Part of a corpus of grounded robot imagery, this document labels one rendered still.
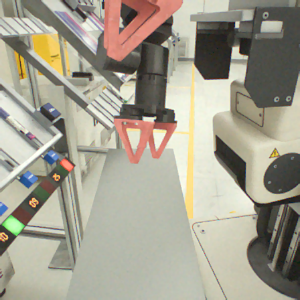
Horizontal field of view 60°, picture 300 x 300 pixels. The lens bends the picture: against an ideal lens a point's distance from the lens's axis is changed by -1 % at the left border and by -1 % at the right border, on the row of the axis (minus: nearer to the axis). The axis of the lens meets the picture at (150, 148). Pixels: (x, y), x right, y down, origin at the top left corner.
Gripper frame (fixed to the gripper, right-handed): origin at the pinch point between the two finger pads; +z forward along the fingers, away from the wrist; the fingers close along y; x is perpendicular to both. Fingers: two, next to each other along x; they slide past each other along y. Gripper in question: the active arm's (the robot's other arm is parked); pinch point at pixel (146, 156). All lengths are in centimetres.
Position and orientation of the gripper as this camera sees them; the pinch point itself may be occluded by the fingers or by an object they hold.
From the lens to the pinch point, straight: 49.2
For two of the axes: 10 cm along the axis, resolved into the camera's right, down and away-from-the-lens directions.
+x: 9.1, 1.0, -4.0
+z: -0.7, 9.9, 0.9
